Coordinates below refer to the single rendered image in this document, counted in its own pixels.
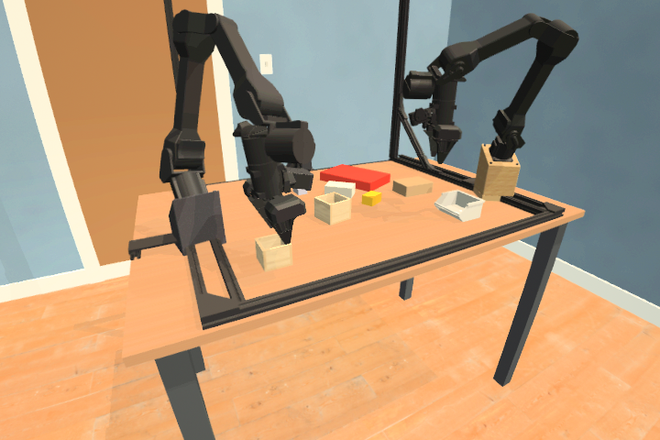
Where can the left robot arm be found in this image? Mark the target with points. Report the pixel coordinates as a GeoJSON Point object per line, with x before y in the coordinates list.
{"type": "Point", "coordinates": [556, 40]}

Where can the red flat rectangular block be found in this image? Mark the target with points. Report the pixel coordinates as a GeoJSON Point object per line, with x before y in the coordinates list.
{"type": "Point", "coordinates": [365, 180]}

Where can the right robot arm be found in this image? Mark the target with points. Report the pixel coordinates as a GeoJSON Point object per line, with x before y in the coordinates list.
{"type": "Point", "coordinates": [258, 101]}

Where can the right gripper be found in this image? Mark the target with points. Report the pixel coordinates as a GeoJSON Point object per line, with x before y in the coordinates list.
{"type": "Point", "coordinates": [267, 184]}

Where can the yellow rectangular block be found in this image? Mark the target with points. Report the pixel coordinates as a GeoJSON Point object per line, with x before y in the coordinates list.
{"type": "Point", "coordinates": [371, 198]}

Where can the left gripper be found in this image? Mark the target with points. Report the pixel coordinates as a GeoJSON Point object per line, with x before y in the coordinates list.
{"type": "Point", "coordinates": [444, 116]}

